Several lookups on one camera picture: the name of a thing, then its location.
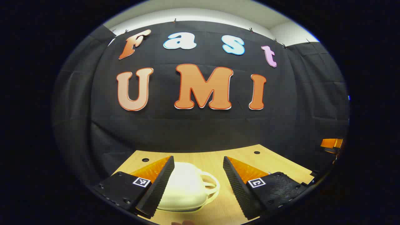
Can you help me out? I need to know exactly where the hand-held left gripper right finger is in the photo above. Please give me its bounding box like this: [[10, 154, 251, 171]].
[[222, 156, 313, 221]]

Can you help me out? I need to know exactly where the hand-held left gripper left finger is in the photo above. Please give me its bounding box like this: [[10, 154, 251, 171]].
[[92, 156, 175, 219]]

